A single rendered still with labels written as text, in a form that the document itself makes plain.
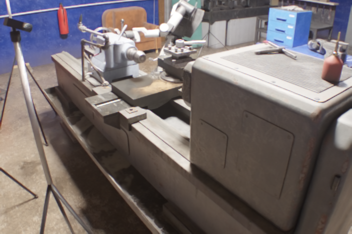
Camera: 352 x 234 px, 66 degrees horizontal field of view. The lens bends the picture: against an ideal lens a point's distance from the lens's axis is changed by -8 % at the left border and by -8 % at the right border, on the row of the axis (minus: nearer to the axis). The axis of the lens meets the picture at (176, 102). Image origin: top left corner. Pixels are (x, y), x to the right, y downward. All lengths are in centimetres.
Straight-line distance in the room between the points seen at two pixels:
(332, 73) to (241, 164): 44
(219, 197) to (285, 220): 29
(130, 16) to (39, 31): 174
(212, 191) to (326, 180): 50
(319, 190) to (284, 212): 15
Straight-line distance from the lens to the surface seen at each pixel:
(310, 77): 104
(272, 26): 353
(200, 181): 129
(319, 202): 101
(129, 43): 217
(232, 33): 665
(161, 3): 674
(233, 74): 102
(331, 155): 91
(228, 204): 120
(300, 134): 88
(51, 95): 337
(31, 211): 252
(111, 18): 593
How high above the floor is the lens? 167
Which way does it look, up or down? 26 degrees down
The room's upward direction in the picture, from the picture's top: straight up
